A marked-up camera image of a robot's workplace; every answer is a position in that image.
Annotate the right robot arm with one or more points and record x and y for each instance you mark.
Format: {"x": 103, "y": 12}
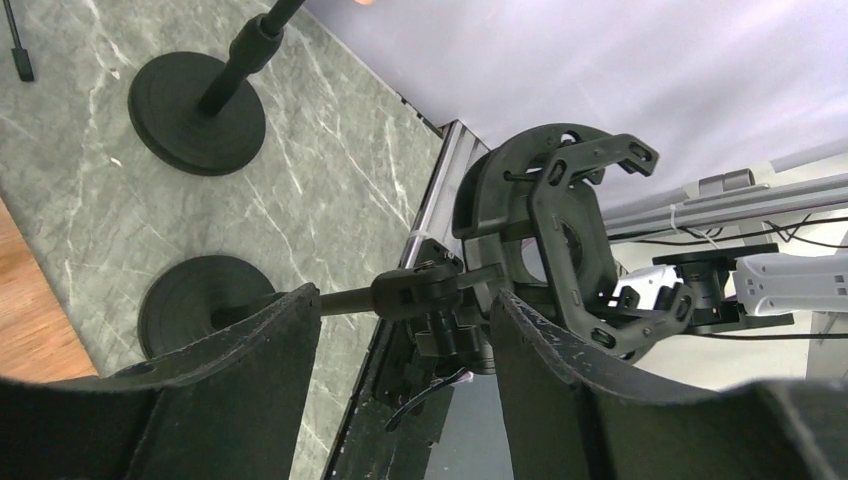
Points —
{"x": 743, "y": 288}

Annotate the black tripod mic stand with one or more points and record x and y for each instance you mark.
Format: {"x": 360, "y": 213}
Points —
{"x": 20, "y": 55}

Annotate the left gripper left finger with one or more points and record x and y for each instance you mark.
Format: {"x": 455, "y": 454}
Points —
{"x": 228, "y": 406}

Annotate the black round-base mic stand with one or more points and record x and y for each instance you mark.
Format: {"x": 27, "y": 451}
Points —
{"x": 529, "y": 222}

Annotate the wooden board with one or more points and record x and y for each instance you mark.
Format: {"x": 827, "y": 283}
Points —
{"x": 38, "y": 342}

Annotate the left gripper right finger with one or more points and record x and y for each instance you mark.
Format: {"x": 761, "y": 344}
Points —
{"x": 572, "y": 411}

